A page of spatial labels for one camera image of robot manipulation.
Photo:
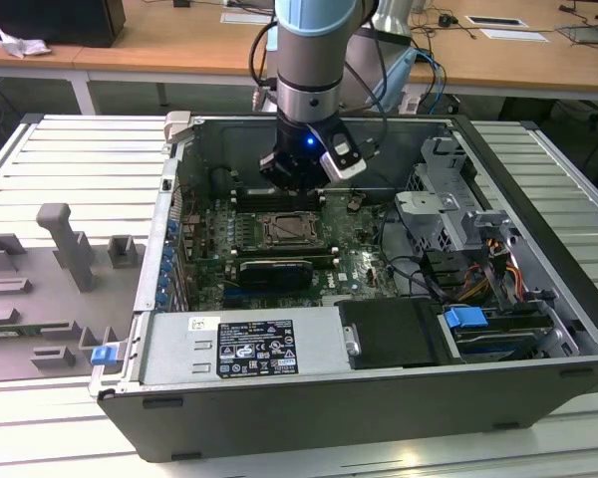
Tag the silver green CPU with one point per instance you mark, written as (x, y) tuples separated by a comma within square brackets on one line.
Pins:
[(291, 230)]

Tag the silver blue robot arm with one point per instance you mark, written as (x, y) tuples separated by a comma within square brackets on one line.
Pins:
[(311, 60)]

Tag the black RAM slot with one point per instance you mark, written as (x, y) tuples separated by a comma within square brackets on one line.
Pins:
[(264, 205), (284, 251), (324, 259), (259, 197)]

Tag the CPU socket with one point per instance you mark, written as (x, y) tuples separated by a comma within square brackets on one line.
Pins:
[(279, 242)]

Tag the black graphics card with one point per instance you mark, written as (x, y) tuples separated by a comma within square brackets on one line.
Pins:
[(274, 275)]

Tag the grey case latch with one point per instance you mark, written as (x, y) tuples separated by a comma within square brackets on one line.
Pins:
[(177, 124)]

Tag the green motherboard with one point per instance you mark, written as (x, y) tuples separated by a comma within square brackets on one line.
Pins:
[(366, 269)]

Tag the blue card retention clip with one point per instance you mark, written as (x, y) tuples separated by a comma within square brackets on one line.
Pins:
[(163, 285), (172, 230), (167, 256), (165, 270), (162, 300)]

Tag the silver drive cage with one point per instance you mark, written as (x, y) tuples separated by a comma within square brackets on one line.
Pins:
[(428, 204)]

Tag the black plastic shroud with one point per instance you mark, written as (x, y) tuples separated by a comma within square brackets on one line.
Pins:
[(393, 333)]

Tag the small black adapter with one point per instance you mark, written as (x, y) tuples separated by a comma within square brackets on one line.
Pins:
[(447, 20)]

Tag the silver power supply unit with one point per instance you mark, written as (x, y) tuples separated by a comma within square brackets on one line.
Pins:
[(174, 348)]

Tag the hard disk blue carrier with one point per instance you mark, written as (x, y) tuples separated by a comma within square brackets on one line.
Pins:
[(463, 317)]

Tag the white paper sheet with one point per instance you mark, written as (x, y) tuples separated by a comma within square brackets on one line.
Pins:
[(515, 35)]

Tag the black grey PC case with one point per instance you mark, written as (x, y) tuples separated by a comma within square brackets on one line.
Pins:
[(329, 423)]

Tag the blue case latch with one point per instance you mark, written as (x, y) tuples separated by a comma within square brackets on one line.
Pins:
[(102, 356)]

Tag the black computer box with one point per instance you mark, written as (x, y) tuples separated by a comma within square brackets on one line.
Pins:
[(55, 22)]

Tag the grey parts rack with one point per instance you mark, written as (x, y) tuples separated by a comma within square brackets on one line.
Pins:
[(35, 299)]

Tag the crumpled white paper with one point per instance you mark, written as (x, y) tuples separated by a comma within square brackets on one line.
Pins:
[(22, 46)]

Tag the clear plastic tray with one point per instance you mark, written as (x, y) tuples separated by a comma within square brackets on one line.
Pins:
[(588, 34)]

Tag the green RAM stick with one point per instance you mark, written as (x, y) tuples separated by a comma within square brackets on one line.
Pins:
[(10, 332)]

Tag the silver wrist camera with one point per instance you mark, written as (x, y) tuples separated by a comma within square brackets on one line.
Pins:
[(346, 167)]

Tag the silver metal bracket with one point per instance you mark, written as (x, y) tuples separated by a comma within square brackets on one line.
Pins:
[(488, 219)]

